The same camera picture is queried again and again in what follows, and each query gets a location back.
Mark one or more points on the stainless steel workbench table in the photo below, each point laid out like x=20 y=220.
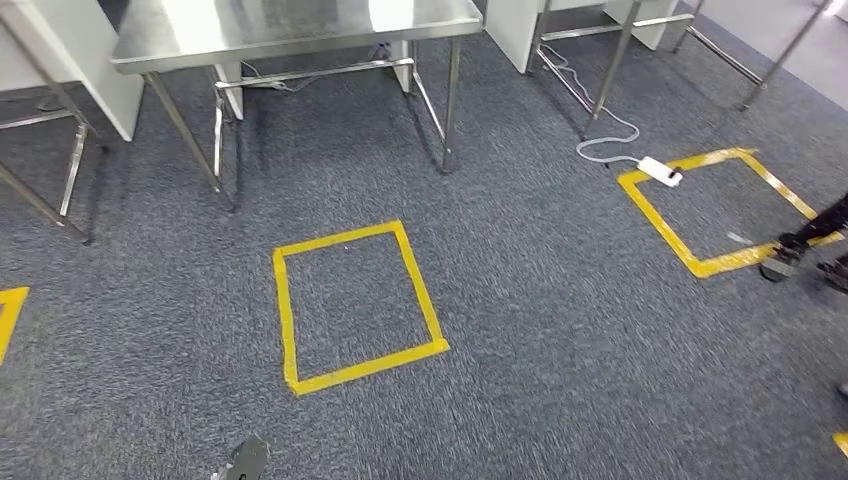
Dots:
x=66 y=166
x=278 y=26
x=613 y=66

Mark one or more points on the yellow floor tape square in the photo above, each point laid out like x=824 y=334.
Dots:
x=10 y=318
x=842 y=442
x=662 y=218
x=285 y=318

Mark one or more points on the white power strip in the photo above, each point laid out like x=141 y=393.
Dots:
x=656 y=170

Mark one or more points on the black humanoid robot legs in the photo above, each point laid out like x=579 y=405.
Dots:
x=821 y=228

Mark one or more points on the black left wrist camera bracket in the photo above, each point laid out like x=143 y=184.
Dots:
x=246 y=458

